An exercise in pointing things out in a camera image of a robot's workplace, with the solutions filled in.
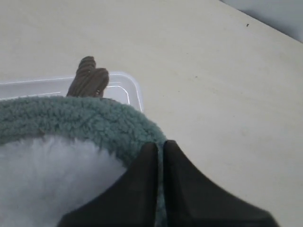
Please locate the white plush snowman toy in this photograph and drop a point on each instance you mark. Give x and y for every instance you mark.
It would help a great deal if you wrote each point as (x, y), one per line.
(47, 179)

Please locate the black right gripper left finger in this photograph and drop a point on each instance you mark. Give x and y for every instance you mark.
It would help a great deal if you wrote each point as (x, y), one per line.
(130, 202)

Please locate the green fleece scarf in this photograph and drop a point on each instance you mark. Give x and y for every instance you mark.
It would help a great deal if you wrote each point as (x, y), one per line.
(78, 118)

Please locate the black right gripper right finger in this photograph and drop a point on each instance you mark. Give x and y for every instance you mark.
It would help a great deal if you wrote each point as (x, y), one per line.
(193, 200)

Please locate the white plastic tray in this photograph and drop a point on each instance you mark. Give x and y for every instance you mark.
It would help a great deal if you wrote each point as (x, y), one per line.
(122, 87)

